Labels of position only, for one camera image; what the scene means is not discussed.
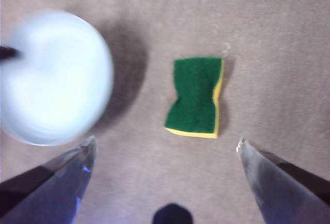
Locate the light blue round plate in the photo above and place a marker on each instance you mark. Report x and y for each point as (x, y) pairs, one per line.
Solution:
(56, 79)

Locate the yellow sponge with green scourer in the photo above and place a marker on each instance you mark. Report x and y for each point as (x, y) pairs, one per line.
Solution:
(196, 95)

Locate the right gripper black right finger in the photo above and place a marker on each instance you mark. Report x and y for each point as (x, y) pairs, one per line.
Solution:
(288, 193)

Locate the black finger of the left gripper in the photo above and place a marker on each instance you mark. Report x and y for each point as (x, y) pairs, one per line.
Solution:
(9, 53)

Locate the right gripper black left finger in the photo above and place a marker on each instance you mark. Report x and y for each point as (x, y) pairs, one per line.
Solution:
(51, 195)

